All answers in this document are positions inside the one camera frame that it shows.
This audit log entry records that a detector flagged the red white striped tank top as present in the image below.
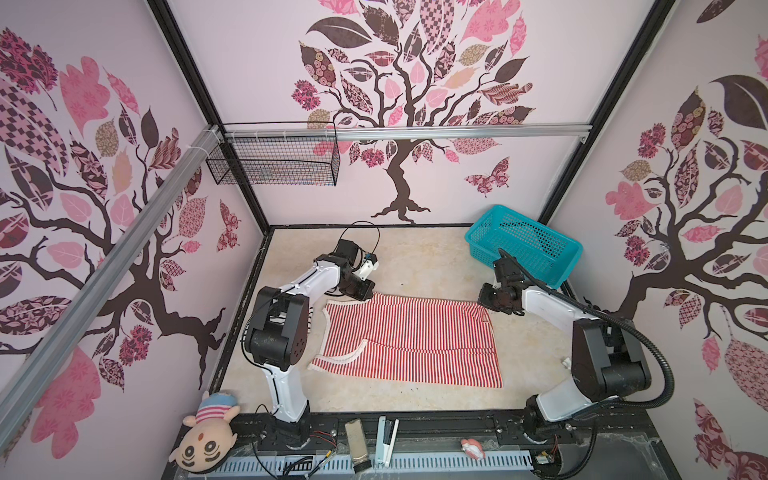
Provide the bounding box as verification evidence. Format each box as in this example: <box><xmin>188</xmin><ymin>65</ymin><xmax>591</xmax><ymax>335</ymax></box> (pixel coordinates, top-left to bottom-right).
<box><xmin>310</xmin><ymin>293</ymin><xmax>503</xmax><ymax>389</ymax></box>

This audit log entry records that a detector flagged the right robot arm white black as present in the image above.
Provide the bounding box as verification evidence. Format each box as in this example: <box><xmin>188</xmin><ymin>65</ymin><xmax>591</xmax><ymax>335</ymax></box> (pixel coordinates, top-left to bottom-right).
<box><xmin>478</xmin><ymin>249</ymin><xmax>651</xmax><ymax>441</ymax></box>

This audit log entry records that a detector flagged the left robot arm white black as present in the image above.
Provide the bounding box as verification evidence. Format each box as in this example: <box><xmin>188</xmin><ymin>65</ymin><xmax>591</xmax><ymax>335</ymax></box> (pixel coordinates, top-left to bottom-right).
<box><xmin>241</xmin><ymin>239</ymin><xmax>378</xmax><ymax>448</ymax></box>

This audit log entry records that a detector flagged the teal plastic basket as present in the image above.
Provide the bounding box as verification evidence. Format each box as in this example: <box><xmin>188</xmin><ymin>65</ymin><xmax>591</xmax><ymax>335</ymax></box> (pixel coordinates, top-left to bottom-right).
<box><xmin>465</xmin><ymin>205</ymin><xmax>583</xmax><ymax>289</ymax></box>

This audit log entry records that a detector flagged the red white teeth toy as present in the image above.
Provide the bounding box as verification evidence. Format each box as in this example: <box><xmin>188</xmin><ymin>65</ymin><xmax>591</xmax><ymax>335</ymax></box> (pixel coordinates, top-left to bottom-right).
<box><xmin>460</xmin><ymin>439</ymin><xmax>486</xmax><ymax>461</ymax></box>

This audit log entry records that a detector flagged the white stapler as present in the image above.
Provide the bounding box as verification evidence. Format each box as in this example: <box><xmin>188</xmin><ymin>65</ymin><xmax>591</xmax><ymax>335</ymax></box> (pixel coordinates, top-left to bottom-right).
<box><xmin>374</xmin><ymin>416</ymin><xmax>400</xmax><ymax>468</ymax></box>

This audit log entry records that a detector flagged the silver rectangular block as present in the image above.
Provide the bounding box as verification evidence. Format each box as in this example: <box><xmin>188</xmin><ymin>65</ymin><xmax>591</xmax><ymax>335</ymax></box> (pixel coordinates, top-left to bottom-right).
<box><xmin>345</xmin><ymin>419</ymin><xmax>372</xmax><ymax>474</ymax></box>

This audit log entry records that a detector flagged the plush doll head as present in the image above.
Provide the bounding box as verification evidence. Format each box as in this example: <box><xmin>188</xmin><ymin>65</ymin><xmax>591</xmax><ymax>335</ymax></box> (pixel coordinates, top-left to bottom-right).
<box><xmin>168</xmin><ymin>391</ymin><xmax>241</xmax><ymax>474</ymax></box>

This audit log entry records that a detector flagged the black corrugated cable hose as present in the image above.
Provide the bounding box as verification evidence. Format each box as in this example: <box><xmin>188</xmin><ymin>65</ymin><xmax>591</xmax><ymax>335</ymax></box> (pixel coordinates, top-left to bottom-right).
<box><xmin>500</xmin><ymin>251</ymin><xmax>676</xmax><ymax>480</ymax></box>

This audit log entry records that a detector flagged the black wire basket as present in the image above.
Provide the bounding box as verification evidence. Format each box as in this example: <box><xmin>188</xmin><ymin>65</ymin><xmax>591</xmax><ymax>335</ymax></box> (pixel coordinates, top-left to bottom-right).
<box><xmin>206</xmin><ymin>120</ymin><xmax>341</xmax><ymax>186</ymax></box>

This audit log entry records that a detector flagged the aluminium rail left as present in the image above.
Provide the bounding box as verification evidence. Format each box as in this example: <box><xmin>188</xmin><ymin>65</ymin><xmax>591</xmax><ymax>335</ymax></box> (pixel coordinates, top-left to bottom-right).
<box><xmin>1</xmin><ymin>125</ymin><xmax>222</xmax><ymax>448</ymax></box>

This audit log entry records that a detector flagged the aluminium rail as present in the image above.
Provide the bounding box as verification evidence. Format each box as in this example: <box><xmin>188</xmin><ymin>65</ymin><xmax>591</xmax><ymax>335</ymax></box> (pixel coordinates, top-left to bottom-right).
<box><xmin>225</xmin><ymin>123</ymin><xmax>592</xmax><ymax>141</ymax></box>
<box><xmin>1</xmin><ymin>125</ymin><xmax>222</xmax><ymax>448</ymax></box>

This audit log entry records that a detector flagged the aluminium rail back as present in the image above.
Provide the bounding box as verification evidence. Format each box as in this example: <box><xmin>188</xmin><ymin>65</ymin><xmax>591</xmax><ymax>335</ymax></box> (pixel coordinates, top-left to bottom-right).
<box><xmin>225</xmin><ymin>123</ymin><xmax>592</xmax><ymax>141</ymax></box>

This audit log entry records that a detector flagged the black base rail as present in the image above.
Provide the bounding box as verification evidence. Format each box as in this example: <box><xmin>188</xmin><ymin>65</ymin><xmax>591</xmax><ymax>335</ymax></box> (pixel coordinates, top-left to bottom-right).
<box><xmin>232</xmin><ymin>409</ymin><xmax>596</xmax><ymax>453</ymax></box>

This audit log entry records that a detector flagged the white slotted cable duct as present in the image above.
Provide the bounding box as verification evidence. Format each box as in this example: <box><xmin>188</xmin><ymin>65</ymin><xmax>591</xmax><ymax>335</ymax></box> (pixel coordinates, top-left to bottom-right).
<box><xmin>203</xmin><ymin>451</ymin><xmax>535</xmax><ymax>480</ymax></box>

